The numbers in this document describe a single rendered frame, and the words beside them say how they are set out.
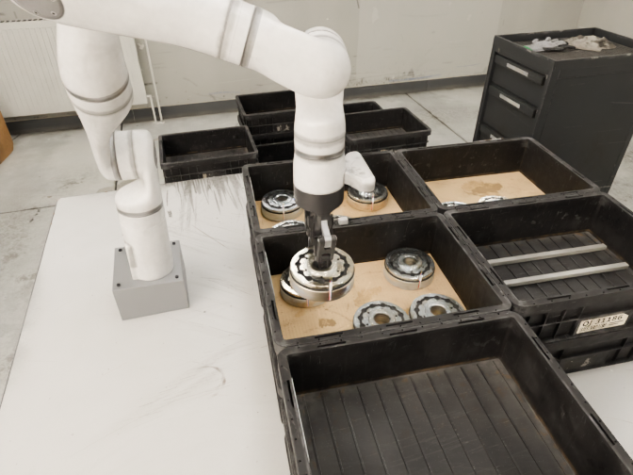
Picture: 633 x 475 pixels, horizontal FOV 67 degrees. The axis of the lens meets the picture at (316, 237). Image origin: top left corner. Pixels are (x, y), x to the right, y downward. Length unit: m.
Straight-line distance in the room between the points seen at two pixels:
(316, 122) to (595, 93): 2.06
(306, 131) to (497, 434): 0.53
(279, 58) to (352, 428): 0.53
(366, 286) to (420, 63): 3.64
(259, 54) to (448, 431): 0.59
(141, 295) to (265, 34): 0.70
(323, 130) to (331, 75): 0.08
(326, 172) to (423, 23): 3.79
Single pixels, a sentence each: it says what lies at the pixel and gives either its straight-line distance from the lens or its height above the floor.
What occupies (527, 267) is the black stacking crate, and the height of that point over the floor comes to 0.83.
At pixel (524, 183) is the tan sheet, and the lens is 1.44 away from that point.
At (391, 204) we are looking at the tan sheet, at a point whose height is 0.83.
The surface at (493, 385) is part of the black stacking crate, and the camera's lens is 0.87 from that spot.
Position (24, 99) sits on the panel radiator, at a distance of 4.02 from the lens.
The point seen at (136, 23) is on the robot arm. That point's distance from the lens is 0.61.
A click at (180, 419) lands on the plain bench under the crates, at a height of 0.70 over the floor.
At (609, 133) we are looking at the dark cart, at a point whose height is 0.52.
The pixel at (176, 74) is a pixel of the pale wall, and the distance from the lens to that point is 3.98.
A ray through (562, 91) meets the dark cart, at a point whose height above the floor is 0.76.
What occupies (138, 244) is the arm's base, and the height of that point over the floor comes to 0.89.
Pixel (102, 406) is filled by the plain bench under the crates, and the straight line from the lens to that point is 1.04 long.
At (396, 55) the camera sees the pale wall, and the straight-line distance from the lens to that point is 4.37.
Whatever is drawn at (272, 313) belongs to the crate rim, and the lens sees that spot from 0.79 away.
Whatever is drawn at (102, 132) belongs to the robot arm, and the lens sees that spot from 0.85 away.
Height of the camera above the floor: 1.49
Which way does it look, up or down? 36 degrees down
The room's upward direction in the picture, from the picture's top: straight up
